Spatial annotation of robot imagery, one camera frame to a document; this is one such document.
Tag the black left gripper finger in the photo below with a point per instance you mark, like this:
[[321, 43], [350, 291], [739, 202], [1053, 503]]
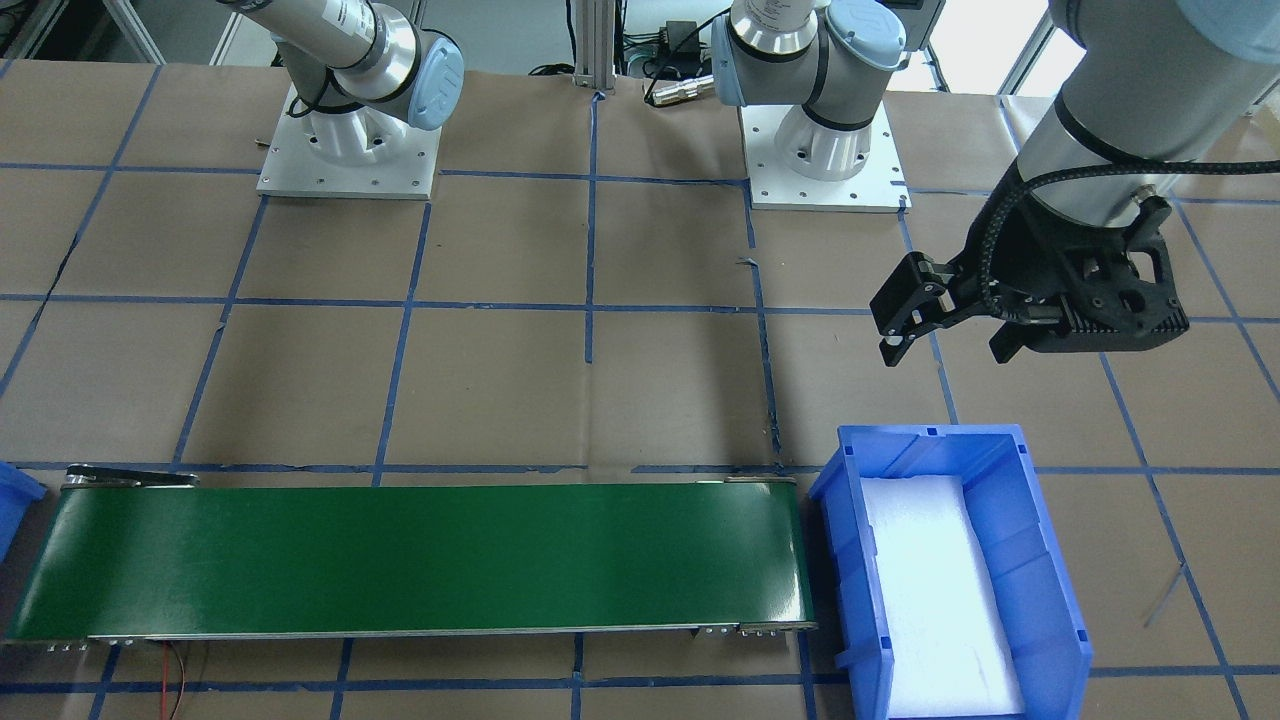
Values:
[[1037, 332], [919, 297]]

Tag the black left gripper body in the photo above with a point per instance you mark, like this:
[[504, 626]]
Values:
[[1022, 252]]

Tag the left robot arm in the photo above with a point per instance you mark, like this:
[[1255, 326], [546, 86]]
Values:
[[1158, 83]]

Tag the blue plastic bin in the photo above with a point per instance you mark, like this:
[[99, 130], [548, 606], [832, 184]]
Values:
[[19, 491], [1050, 648]]

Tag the white foam in bin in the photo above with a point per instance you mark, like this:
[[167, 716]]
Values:
[[951, 657]]

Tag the silver connector plug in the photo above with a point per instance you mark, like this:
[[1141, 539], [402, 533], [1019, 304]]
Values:
[[682, 91]]

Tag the black power adapter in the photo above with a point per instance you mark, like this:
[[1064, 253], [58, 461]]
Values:
[[679, 40]]

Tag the green conveyor belt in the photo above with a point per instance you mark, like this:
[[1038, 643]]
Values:
[[126, 562]]

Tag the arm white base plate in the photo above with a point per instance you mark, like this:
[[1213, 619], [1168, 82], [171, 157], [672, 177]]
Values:
[[794, 164], [360, 155]]

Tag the aluminium profile post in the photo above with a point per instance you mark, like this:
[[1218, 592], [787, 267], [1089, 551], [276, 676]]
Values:
[[595, 26]]

